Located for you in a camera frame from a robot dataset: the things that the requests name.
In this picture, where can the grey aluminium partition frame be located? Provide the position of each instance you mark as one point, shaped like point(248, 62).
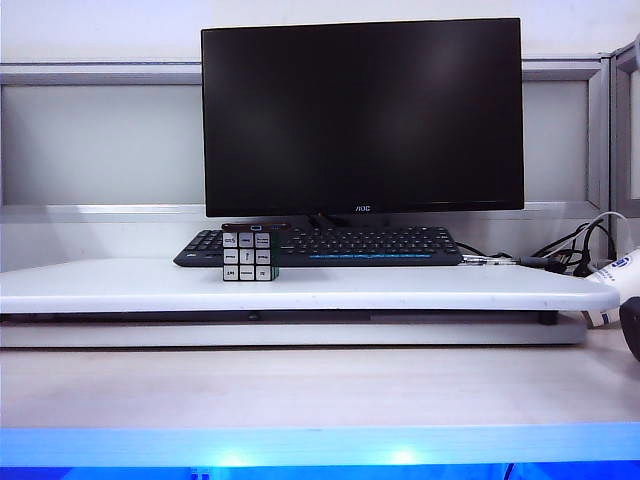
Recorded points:
point(100, 75)

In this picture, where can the white riser base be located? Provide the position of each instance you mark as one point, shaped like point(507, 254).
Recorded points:
point(300, 335)

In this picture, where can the black computer keyboard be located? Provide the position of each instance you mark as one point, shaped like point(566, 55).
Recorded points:
point(350, 245)

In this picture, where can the white desk riser board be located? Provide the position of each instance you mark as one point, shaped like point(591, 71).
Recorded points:
point(400, 285)

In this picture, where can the blue lit edge strip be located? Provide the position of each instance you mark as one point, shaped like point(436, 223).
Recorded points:
point(300, 445)

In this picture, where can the Rubik's cube with printed stickers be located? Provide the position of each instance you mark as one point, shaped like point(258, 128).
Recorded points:
point(247, 257)

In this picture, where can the grey side partition frame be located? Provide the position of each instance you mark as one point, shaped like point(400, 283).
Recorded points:
point(625, 125)

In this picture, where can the black rounded object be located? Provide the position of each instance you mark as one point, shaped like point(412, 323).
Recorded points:
point(632, 325)

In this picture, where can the black AOC monitor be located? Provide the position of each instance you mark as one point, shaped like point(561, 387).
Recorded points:
point(360, 115)

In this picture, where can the white cup with blue logo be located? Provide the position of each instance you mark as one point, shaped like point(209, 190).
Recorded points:
point(620, 272)

